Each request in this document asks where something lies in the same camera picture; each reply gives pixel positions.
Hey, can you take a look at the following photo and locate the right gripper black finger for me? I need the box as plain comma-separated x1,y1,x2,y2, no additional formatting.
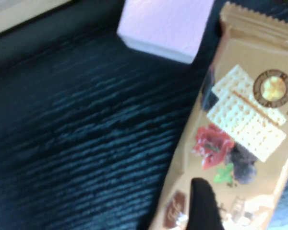
186,177,228,230

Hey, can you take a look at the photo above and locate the lilac foam cube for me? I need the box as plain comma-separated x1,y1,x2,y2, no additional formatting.
117,0,216,65

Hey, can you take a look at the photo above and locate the brown biscuit packet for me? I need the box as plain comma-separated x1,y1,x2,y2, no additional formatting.
150,1,288,230

